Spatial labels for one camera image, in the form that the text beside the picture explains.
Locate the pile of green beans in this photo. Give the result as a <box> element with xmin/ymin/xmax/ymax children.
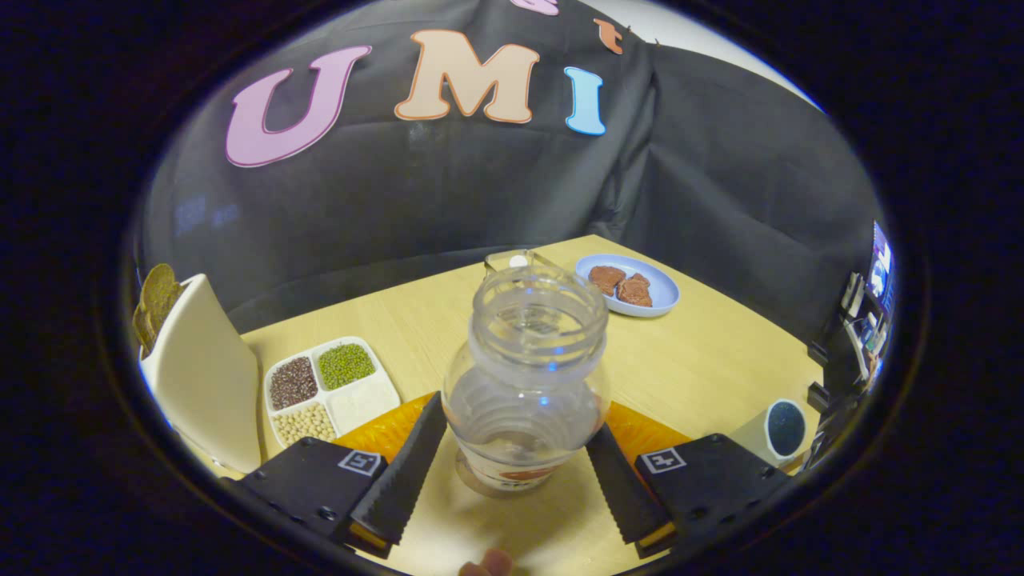
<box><xmin>318</xmin><ymin>344</ymin><xmax>375</xmax><ymax>390</ymax></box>

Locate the pile of white rice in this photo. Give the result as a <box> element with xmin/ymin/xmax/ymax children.
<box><xmin>330</xmin><ymin>376</ymin><xmax>397</xmax><ymax>433</ymax></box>

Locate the brown toast slice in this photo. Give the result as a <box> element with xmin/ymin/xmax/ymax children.
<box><xmin>132</xmin><ymin>304</ymin><xmax>158</xmax><ymax>358</ymax></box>
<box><xmin>142</xmin><ymin>264</ymin><xmax>183</xmax><ymax>337</ymax></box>

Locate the computer monitor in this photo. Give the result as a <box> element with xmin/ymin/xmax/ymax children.
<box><xmin>868</xmin><ymin>222</ymin><xmax>894</xmax><ymax>314</ymax></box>

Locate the white toaster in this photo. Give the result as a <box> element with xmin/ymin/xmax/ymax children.
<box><xmin>138</xmin><ymin>274</ymin><xmax>263</xmax><ymax>474</ymax></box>

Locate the dark equipment stand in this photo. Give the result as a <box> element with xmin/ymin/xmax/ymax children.
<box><xmin>802</xmin><ymin>272</ymin><xmax>889</xmax><ymax>473</ymax></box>

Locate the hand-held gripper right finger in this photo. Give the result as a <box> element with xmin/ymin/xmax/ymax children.
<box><xmin>586</xmin><ymin>400</ymin><xmax>794</xmax><ymax>561</ymax></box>

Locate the clear square coaster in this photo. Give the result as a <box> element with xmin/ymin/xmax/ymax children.
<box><xmin>483</xmin><ymin>249</ymin><xmax>562</xmax><ymax>278</ymax></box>

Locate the wooden table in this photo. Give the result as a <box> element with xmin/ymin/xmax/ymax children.
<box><xmin>172</xmin><ymin>234</ymin><xmax>825</xmax><ymax>576</ymax></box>

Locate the pile of red beans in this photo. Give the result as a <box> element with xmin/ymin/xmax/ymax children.
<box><xmin>270</xmin><ymin>357</ymin><xmax>318</xmax><ymax>410</ymax></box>

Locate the pile of soybeans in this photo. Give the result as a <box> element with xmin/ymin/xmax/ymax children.
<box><xmin>274</xmin><ymin>402</ymin><xmax>337</xmax><ymax>446</ymax></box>

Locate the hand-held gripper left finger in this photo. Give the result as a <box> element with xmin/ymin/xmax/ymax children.
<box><xmin>216</xmin><ymin>390</ymin><xmax>449</xmax><ymax>561</ymax></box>

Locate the clear plastic juice bottle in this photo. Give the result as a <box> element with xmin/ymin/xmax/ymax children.
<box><xmin>442</xmin><ymin>264</ymin><xmax>610</xmax><ymax>497</ymax></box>

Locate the light blue plate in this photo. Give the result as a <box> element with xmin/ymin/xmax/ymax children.
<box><xmin>575</xmin><ymin>254</ymin><xmax>680</xmax><ymax>318</ymax></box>

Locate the black backdrop cloth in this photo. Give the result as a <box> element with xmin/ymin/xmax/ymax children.
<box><xmin>132</xmin><ymin>0</ymin><xmax>881</xmax><ymax>345</ymax></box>

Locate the white cup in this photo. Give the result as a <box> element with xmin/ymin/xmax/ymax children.
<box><xmin>730</xmin><ymin>398</ymin><xmax>807</xmax><ymax>469</ymax></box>

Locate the white divided tray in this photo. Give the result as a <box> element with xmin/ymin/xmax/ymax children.
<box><xmin>264</xmin><ymin>336</ymin><xmax>401</xmax><ymax>449</ymax></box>

